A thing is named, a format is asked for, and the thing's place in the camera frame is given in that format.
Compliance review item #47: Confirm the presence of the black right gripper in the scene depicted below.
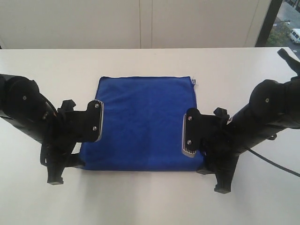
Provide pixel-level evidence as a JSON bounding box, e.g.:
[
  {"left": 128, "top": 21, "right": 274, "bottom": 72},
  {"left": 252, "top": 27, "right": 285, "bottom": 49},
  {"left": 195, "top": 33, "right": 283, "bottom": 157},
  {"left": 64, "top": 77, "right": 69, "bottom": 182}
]
[{"left": 196, "top": 107, "right": 279, "bottom": 194}]

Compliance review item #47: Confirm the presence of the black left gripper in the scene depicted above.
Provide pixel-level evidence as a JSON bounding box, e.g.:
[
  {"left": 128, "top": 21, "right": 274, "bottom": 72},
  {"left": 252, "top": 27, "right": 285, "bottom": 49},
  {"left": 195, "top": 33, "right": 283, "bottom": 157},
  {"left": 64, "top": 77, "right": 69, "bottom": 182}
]
[{"left": 0, "top": 94, "right": 84, "bottom": 185}]

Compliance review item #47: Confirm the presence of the blue towel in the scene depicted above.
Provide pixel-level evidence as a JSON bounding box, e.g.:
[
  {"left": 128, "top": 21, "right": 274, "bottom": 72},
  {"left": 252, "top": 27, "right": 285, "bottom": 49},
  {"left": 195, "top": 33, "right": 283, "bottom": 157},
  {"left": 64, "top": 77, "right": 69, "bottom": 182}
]
[{"left": 80, "top": 76, "right": 203, "bottom": 172}]

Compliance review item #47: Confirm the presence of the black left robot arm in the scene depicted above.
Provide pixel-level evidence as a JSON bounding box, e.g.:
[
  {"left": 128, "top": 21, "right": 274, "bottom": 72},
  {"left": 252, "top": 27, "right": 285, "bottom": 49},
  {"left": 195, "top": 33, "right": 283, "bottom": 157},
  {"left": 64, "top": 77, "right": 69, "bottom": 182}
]
[{"left": 0, "top": 75, "right": 85, "bottom": 185}]

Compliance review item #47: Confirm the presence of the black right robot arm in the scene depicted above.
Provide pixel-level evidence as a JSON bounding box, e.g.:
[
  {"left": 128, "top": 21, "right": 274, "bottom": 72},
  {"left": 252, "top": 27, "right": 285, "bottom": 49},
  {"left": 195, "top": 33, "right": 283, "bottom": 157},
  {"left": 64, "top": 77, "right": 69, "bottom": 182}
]
[{"left": 197, "top": 78, "right": 300, "bottom": 194}]

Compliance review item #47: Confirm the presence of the white van outside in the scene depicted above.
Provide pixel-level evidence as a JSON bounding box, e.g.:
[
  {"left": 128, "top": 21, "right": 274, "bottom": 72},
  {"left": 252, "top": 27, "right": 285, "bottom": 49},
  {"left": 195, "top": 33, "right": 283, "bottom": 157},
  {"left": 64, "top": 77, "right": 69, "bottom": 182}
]
[{"left": 289, "top": 28, "right": 300, "bottom": 44}]

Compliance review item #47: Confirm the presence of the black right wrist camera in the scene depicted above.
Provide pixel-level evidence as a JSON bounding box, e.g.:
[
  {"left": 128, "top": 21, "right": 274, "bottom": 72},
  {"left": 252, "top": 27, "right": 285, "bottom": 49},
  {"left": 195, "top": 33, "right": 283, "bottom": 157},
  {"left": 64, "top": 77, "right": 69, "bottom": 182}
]
[{"left": 182, "top": 107, "right": 229, "bottom": 158}]

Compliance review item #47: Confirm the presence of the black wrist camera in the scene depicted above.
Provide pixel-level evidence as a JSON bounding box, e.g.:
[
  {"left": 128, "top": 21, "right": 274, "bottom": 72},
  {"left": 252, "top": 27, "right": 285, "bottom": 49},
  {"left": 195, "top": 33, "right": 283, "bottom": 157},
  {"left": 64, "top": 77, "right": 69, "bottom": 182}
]
[
  {"left": 182, "top": 107, "right": 229, "bottom": 158},
  {"left": 58, "top": 99, "right": 104, "bottom": 143}
]

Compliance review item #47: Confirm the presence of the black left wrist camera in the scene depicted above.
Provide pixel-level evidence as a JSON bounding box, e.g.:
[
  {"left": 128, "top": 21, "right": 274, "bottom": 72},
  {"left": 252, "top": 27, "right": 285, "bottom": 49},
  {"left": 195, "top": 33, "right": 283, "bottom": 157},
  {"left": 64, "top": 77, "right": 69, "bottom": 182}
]
[{"left": 58, "top": 99, "right": 104, "bottom": 143}]

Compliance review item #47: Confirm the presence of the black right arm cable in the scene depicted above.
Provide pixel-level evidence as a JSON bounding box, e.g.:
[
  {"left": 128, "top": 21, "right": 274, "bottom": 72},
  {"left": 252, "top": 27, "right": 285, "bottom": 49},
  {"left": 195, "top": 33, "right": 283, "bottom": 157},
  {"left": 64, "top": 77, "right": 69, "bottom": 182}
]
[{"left": 246, "top": 48, "right": 300, "bottom": 178}]

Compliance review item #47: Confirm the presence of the black window frame post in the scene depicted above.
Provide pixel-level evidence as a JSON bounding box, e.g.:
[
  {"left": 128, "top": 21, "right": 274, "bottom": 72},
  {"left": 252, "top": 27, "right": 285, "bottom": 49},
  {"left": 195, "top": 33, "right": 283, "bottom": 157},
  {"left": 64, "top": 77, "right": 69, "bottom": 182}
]
[{"left": 255, "top": 0, "right": 282, "bottom": 47}]

